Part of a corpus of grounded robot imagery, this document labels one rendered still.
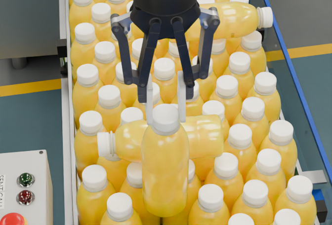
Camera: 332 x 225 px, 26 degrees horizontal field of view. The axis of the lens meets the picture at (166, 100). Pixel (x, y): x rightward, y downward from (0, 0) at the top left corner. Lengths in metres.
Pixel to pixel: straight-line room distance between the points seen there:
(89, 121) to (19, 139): 1.51
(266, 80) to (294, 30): 1.90
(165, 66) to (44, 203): 0.37
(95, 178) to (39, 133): 1.61
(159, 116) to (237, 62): 0.40
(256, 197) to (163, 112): 0.24
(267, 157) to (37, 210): 0.38
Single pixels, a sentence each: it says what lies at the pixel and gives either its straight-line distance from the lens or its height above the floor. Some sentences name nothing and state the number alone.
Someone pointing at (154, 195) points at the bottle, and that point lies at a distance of 1.07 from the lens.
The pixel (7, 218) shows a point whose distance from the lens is 1.11.
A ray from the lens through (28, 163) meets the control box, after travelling 1.19.
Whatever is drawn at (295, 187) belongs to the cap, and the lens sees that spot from 1.16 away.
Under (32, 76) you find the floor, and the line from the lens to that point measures 2.99.
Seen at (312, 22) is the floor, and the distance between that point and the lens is 3.27.
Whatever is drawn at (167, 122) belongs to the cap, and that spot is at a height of 1.29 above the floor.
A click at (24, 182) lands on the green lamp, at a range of 1.15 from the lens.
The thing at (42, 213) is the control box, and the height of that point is 1.10.
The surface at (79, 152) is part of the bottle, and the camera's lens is 1.27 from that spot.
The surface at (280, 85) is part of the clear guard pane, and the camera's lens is 1.67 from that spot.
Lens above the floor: 1.99
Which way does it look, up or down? 44 degrees down
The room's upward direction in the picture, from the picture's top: straight up
